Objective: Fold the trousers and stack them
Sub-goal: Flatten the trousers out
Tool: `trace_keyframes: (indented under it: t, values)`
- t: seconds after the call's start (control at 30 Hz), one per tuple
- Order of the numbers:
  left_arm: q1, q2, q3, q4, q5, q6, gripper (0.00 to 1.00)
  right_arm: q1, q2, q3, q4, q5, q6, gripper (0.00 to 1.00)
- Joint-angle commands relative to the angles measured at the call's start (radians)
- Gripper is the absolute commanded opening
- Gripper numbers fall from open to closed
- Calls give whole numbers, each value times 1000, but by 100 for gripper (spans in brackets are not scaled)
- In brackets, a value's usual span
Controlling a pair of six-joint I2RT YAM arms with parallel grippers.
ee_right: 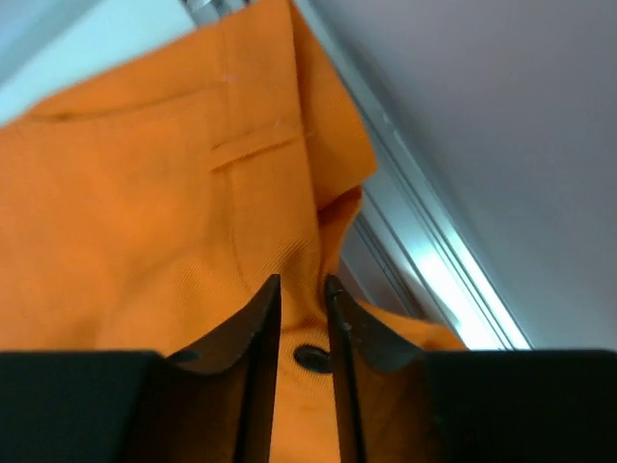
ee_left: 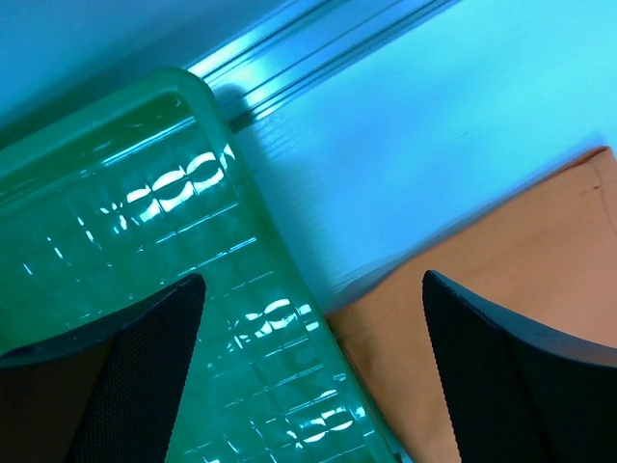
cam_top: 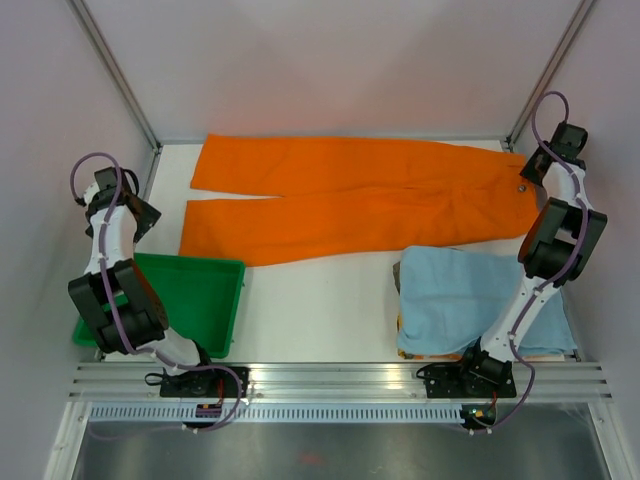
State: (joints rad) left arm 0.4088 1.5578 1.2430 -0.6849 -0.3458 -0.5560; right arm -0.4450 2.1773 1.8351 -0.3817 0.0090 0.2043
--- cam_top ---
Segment light blue folded trousers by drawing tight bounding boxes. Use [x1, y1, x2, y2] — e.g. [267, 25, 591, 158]
[396, 244, 579, 357]

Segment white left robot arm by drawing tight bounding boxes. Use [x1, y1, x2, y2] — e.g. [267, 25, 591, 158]
[68, 167, 218, 397]

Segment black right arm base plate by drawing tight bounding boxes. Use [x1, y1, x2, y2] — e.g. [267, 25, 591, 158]
[416, 363, 517, 399]

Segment green plastic tray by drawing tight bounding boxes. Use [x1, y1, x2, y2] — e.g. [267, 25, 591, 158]
[74, 253, 245, 359]

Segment aluminium front rail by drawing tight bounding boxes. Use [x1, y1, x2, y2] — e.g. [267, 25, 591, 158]
[67, 362, 613, 404]

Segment left aluminium frame post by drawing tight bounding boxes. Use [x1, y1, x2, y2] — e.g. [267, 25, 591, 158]
[67, 0, 162, 154]

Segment orange trousers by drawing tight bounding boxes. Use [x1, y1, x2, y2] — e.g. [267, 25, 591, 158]
[179, 135, 538, 267]

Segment right aluminium frame post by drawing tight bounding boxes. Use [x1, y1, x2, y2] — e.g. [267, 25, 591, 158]
[501, 0, 599, 152]

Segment perforated white cable duct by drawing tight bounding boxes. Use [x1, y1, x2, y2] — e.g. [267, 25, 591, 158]
[89, 402, 463, 424]

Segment aluminium frame post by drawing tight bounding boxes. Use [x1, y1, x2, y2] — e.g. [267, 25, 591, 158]
[67, 0, 162, 154]
[501, 0, 599, 152]

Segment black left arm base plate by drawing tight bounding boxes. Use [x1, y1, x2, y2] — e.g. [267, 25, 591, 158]
[144, 370, 239, 399]

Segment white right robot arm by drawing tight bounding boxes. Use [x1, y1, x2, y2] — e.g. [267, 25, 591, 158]
[455, 121, 607, 396]

